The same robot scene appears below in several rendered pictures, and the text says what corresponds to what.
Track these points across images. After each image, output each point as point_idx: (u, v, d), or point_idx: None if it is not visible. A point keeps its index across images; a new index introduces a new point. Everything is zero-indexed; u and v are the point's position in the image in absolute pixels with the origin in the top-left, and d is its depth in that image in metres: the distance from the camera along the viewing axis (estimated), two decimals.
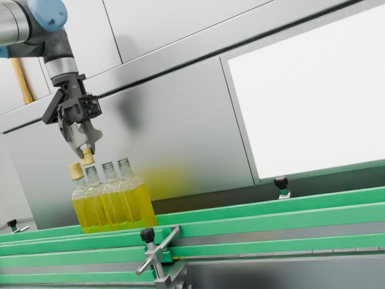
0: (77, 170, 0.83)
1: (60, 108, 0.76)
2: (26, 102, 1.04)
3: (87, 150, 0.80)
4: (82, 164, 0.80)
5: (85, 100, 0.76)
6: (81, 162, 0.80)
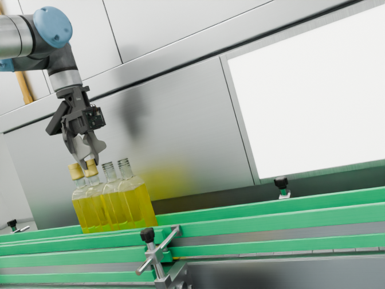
0: (77, 170, 0.83)
1: (64, 120, 0.77)
2: (26, 102, 1.04)
3: (91, 161, 0.80)
4: (86, 175, 0.80)
5: (89, 112, 0.76)
6: (85, 173, 0.81)
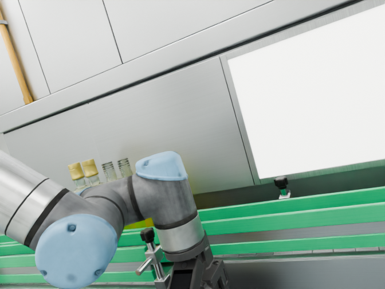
0: (77, 170, 0.83)
1: None
2: (26, 102, 1.04)
3: (91, 161, 0.80)
4: (86, 175, 0.80)
5: (210, 264, 0.54)
6: (85, 173, 0.81)
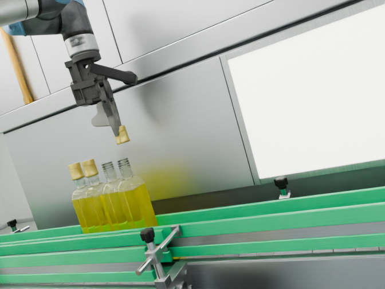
0: (77, 170, 0.83)
1: None
2: (26, 102, 1.04)
3: (91, 161, 0.80)
4: (86, 175, 0.80)
5: None
6: (85, 173, 0.81)
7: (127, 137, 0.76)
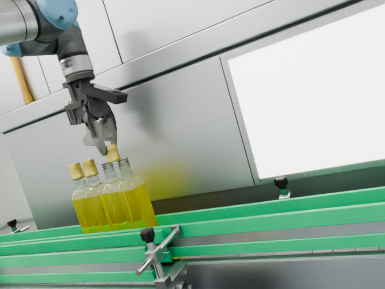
0: (77, 170, 0.83)
1: (102, 101, 0.80)
2: (26, 102, 1.04)
3: (91, 161, 0.80)
4: (86, 175, 0.80)
5: None
6: (85, 173, 0.81)
7: (115, 157, 0.77)
